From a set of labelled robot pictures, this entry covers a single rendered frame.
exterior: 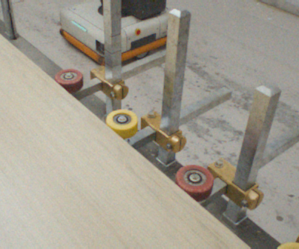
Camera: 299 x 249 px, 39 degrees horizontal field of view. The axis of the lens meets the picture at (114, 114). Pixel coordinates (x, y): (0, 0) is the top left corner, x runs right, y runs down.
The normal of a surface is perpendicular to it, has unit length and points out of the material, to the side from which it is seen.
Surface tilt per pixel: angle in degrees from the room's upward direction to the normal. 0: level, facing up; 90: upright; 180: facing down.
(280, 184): 0
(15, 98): 0
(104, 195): 0
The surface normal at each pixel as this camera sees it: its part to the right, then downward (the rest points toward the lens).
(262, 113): -0.80, 0.38
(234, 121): -0.01, -0.79
